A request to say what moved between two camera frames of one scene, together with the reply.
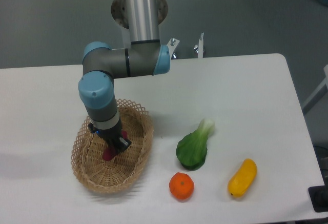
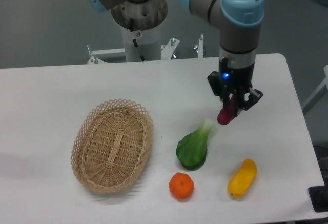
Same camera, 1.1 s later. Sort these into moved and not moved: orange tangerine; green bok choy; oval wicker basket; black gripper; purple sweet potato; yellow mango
Moved: purple sweet potato; black gripper
Not moved: orange tangerine; green bok choy; oval wicker basket; yellow mango
